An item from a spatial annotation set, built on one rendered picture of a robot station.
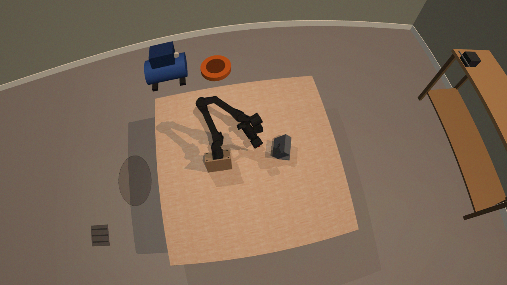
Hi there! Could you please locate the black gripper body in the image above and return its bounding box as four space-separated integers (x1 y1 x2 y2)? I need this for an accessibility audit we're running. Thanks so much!
244 128 263 148

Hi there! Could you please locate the dark grey sloped panel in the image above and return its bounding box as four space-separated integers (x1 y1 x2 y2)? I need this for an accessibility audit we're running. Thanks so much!
273 134 292 160

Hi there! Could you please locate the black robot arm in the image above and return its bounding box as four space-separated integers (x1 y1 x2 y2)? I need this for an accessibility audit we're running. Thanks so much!
196 96 263 160

